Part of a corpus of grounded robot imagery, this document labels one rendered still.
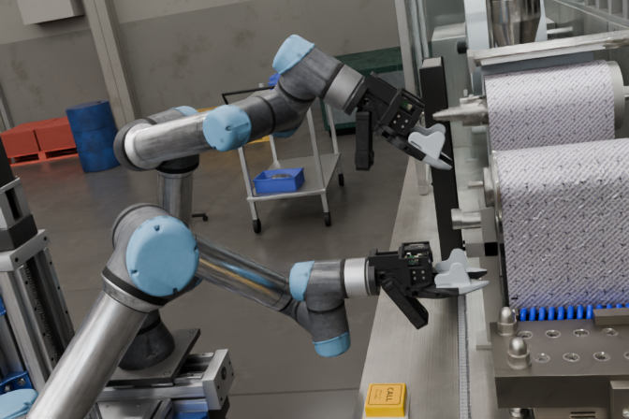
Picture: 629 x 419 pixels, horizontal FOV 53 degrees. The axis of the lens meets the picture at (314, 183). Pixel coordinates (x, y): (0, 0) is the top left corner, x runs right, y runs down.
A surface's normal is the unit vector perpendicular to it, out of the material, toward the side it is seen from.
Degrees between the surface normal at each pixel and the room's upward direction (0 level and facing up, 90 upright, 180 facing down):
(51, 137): 90
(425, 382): 0
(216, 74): 90
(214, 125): 90
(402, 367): 0
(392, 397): 0
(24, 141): 90
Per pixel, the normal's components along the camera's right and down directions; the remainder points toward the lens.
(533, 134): -0.20, 0.36
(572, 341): -0.17, -0.94
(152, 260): 0.53, 0.07
